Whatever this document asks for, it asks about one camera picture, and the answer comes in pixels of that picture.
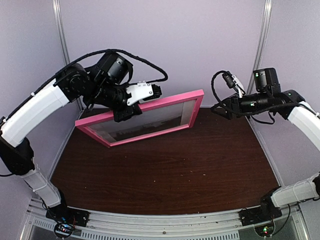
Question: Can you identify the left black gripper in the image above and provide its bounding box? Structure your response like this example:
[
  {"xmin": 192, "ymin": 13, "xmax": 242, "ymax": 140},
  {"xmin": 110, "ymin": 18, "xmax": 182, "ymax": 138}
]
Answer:
[{"xmin": 88, "ymin": 79, "xmax": 143, "ymax": 122}]

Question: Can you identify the white photo mat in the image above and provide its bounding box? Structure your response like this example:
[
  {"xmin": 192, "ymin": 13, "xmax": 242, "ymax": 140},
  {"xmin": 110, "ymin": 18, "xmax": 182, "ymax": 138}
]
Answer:
[{"xmin": 180, "ymin": 99, "xmax": 196, "ymax": 126}]

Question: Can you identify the pink wooden picture frame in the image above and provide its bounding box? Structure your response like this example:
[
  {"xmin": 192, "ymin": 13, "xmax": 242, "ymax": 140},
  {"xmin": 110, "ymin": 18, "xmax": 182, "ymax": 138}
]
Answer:
[{"xmin": 74, "ymin": 88, "xmax": 205, "ymax": 149}]

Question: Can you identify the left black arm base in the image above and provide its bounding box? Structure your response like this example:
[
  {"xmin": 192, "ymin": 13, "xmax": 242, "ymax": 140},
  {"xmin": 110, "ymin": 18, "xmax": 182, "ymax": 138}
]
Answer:
[{"xmin": 42, "ymin": 191, "xmax": 90, "ymax": 227}]

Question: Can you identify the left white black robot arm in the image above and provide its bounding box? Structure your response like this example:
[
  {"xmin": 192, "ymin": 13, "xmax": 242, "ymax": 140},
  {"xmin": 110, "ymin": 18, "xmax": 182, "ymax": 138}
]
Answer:
[{"xmin": 0, "ymin": 49, "xmax": 154, "ymax": 222}]

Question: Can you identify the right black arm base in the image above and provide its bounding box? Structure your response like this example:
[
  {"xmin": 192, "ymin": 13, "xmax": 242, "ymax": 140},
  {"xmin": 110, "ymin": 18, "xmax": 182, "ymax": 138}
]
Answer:
[{"xmin": 238, "ymin": 193, "xmax": 282, "ymax": 227}]

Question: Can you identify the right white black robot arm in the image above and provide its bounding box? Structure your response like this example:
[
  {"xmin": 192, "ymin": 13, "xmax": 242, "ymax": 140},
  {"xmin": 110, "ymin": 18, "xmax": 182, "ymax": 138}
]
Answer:
[{"xmin": 210, "ymin": 67, "xmax": 320, "ymax": 221}]

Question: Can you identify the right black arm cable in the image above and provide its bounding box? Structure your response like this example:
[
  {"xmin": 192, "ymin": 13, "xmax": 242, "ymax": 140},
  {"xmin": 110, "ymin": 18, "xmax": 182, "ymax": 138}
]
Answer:
[{"xmin": 210, "ymin": 70, "xmax": 247, "ymax": 108}]

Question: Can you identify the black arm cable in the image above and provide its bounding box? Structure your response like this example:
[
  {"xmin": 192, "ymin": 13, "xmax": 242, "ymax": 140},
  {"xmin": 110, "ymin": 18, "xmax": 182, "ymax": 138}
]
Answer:
[
  {"xmin": 54, "ymin": 48, "xmax": 169, "ymax": 83},
  {"xmin": 210, "ymin": 70, "xmax": 247, "ymax": 108}
]

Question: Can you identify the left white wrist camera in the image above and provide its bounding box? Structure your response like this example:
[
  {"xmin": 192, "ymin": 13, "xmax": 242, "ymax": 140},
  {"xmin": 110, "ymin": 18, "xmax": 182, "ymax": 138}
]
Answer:
[{"xmin": 126, "ymin": 81, "xmax": 162, "ymax": 106}]

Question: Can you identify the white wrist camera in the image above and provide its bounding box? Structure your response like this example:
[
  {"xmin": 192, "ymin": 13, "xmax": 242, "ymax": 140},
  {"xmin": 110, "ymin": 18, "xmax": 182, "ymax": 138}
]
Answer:
[
  {"xmin": 222, "ymin": 71, "xmax": 246, "ymax": 98},
  {"xmin": 126, "ymin": 81, "xmax": 162, "ymax": 106}
]

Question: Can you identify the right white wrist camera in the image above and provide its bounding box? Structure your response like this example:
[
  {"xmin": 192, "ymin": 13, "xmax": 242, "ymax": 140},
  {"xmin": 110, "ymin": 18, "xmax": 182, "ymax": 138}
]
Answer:
[{"xmin": 222, "ymin": 71, "xmax": 246, "ymax": 98}]

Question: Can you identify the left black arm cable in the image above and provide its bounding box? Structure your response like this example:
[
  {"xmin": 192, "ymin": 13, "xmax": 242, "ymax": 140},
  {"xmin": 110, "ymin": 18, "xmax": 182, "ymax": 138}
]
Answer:
[{"xmin": 54, "ymin": 48, "xmax": 169, "ymax": 83}]

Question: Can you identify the right aluminium corner post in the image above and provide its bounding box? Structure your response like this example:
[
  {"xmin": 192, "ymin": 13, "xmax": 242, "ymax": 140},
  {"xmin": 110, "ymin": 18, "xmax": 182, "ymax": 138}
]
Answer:
[{"xmin": 241, "ymin": 0, "xmax": 273, "ymax": 96}]

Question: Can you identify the aluminium corner post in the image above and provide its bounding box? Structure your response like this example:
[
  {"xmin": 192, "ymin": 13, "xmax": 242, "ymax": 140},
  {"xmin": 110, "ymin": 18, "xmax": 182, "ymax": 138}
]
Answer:
[
  {"xmin": 52, "ymin": 0, "xmax": 85, "ymax": 118},
  {"xmin": 241, "ymin": 0, "xmax": 273, "ymax": 96}
]

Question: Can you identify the left aluminium corner post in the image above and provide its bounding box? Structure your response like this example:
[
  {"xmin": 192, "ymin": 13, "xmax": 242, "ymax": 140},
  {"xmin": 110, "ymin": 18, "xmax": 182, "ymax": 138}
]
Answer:
[{"xmin": 52, "ymin": 0, "xmax": 85, "ymax": 118}]

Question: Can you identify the front aluminium rail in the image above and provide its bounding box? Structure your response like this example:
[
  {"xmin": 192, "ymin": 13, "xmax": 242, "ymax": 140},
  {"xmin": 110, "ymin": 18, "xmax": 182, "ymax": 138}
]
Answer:
[{"xmin": 19, "ymin": 196, "xmax": 311, "ymax": 240}]

